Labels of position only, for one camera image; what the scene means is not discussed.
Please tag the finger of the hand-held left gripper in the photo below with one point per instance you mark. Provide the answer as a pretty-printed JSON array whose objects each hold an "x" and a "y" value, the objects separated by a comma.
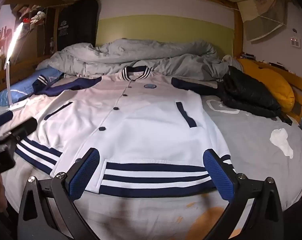
[
  {"x": 1, "y": 120},
  {"x": 23, "y": 128}
]

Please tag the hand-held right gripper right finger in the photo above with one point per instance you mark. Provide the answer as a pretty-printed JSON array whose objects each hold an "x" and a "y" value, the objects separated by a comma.
[{"x": 218, "y": 176}]

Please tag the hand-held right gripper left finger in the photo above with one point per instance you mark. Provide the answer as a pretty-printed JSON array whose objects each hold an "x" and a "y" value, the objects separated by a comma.
[{"x": 83, "y": 176}]

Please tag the navy and white polo shirt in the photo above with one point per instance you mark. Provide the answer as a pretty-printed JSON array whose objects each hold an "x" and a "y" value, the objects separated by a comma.
[{"x": 146, "y": 120}]

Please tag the white tag card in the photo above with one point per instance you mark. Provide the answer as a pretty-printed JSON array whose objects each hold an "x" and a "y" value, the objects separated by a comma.
[{"x": 8, "y": 85}]

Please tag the blue pillow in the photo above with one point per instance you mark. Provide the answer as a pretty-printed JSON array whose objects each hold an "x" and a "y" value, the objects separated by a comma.
[{"x": 23, "y": 87}]

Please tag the grey printed bed sheet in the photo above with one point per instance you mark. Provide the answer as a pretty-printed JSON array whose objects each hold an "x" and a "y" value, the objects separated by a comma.
[{"x": 253, "y": 135}]

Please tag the clear plastic bottle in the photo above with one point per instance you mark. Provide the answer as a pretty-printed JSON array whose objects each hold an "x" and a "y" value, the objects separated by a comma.
[{"x": 51, "y": 45}]

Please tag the black down jacket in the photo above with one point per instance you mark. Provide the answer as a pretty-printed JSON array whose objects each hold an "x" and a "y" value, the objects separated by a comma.
[{"x": 245, "y": 92}]

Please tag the cluttered shelf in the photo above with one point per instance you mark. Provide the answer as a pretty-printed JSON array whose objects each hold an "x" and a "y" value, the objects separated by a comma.
[{"x": 32, "y": 15}]

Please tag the yellow pillow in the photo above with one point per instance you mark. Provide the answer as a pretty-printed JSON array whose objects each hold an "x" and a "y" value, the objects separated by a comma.
[{"x": 273, "y": 80}]

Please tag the grey duvet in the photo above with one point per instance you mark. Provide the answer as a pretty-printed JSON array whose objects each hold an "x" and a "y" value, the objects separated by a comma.
[{"x": 141, "y": 52}]

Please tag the grey hanging fabric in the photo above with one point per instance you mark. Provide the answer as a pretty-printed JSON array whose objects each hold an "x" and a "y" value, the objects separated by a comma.
[{"x": 263, "y": 17}]

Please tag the wall poster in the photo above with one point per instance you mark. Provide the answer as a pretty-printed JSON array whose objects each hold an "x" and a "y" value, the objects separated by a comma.
[{"x": 1, "y": 32}]

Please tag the wooden bed frame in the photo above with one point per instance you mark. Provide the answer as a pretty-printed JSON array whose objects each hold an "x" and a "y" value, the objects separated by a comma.
[{"x": 238, "y": 30}]

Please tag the white wall socket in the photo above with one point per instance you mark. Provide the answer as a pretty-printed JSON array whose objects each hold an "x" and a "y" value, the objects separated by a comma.
[{"x": 295, "y": 42}]

